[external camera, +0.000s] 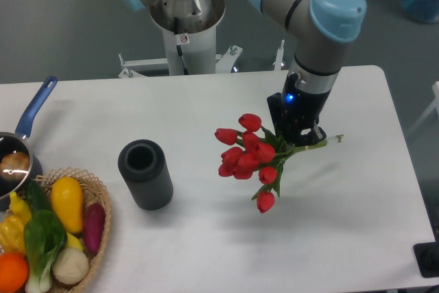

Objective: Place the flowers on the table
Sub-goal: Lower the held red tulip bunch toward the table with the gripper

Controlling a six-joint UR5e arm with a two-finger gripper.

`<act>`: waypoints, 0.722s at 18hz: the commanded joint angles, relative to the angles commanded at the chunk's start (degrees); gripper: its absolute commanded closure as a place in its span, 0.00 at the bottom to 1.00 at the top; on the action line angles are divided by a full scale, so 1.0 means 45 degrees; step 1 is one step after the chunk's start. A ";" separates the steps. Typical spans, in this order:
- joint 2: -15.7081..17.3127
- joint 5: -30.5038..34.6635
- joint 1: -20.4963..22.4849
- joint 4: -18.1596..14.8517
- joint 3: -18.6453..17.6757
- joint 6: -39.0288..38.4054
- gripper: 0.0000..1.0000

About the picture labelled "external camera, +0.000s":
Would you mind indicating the red tulip bouquet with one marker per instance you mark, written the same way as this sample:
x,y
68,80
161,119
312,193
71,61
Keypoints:
x,y
258,150

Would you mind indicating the blue handled saucepan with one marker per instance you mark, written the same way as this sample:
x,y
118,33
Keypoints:
x,y
17,142

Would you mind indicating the bread roll in pan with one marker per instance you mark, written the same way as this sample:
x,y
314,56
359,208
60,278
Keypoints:
x,y
15,166

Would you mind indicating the yellow bell pepper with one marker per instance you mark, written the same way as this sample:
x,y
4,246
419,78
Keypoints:
x,y
12,237

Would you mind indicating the yellow squash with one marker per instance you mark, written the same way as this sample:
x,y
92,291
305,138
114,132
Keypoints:
x,y
67,201

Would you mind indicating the woven wicker basket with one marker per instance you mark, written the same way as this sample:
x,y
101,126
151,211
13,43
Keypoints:
x,y
94,191

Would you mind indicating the orange fruit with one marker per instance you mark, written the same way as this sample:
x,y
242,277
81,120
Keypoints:
x,y
14,272

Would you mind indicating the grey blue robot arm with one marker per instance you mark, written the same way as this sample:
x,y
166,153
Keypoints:
x,y
324,30

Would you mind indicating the green bok choy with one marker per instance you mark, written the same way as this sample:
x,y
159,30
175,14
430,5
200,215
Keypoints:
x,y
44,237

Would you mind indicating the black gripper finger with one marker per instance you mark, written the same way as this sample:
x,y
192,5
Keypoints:
x,y
314,136

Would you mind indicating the black device at table edge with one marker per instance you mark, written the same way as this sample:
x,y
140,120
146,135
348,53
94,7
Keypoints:
x,y
427,258

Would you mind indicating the purple eggplant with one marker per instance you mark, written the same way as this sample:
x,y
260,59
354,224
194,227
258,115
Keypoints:
x,y
93,227

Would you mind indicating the white furniture frame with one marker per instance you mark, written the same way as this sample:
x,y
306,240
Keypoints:
x,y
427,115

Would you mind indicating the beige garlic bulb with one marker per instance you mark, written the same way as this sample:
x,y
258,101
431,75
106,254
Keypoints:
x,y
71,266

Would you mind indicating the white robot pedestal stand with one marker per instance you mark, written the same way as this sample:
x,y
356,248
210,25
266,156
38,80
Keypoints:
x,y
189,30

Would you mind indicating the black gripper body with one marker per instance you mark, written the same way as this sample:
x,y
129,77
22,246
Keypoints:
x,y
295,113

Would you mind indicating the small yellow gourd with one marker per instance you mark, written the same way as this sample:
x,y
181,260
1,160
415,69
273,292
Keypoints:
x,y
20,208

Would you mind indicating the dark grey ribbed vase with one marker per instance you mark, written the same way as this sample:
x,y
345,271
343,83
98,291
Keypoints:
x,y
143,167

